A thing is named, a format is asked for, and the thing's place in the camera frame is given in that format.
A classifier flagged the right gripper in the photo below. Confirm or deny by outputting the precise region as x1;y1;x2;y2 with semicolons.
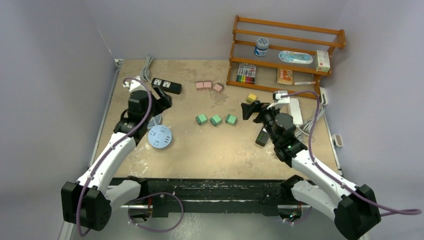
241;101;282;145

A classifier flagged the yellow charger plug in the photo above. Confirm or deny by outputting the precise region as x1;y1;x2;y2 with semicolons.
246;93;257;104

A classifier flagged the black power strip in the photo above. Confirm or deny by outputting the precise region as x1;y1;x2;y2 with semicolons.
151;77;183;95
255;128;269;147

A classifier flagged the green charger plug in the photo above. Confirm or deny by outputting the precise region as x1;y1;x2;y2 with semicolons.
225;114;237;126

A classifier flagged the round white socket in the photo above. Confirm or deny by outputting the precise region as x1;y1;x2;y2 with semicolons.
148;125;173;149

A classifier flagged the white power strip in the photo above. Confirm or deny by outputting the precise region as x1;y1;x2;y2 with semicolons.
288;97;304;127

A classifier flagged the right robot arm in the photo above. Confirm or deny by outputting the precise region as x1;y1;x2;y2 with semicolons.
241;100;382;240

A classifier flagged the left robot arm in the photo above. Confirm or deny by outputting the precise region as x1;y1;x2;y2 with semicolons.
60;85;173;237

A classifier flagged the marker pen set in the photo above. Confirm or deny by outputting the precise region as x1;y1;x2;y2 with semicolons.
236;63;257;85

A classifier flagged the small orange notebook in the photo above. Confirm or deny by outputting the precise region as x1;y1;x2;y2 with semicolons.
276;68;293;85

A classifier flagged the wooden shelf rack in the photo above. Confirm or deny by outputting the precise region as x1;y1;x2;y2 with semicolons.
226;15;347;95

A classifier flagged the blue oval package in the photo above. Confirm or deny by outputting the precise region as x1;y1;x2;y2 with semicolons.
278;50;313;65

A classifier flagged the blue white jar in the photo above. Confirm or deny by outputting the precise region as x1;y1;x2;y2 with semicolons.
254;37;270;57

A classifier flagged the white pen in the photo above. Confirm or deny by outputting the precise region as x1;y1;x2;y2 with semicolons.
293;81;316;86

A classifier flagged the white red box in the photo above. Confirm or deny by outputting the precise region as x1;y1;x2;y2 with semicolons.
315;50;331;73

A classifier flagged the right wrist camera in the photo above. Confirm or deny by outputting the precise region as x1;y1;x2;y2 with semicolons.
266;90;291;110

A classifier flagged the white wall clip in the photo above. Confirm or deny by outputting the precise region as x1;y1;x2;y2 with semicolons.
331;134;343;148
319;86;329;106

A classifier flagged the lower white wall clip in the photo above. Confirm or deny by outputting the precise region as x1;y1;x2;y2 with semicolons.
331;134;343;148

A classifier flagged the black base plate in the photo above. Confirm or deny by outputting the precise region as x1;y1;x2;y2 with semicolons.
116;178;314;219

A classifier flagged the aluminium rail frame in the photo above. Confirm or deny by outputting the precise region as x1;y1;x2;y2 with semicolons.
59;59;370;240

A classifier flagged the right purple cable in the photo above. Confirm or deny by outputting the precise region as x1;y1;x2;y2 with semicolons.
279;91;423;226

